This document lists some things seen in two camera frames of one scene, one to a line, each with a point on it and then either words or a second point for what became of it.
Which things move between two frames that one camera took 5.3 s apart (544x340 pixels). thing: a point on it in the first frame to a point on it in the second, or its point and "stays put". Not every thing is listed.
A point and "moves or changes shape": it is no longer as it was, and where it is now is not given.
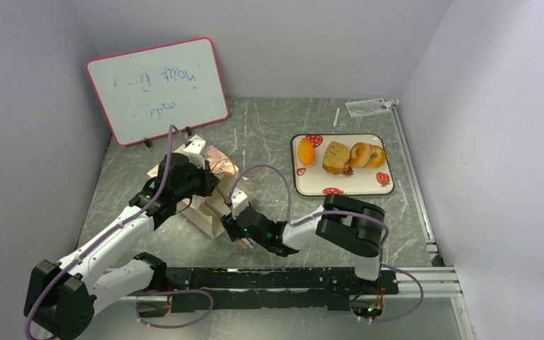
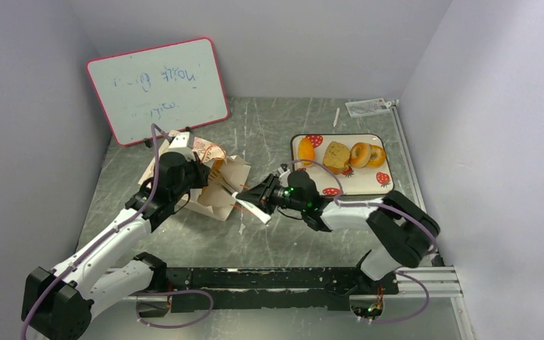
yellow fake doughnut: x=377 y=156 stays put
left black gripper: x=210 y=180 stays put
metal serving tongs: x=249 y=241 moves or changes shape
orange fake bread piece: x=306 y=151 stays put
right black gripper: x=230 y=223 to x=271 y=193
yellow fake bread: x=336 y=158 stays put
